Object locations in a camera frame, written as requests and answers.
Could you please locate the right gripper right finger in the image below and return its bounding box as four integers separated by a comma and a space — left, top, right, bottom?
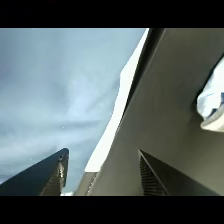
137, 148, 222, 197

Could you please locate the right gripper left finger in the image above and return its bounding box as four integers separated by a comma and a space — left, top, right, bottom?
0, 147, 70, 197

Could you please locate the white garment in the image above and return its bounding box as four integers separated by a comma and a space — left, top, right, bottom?
195, 54, 224, 133

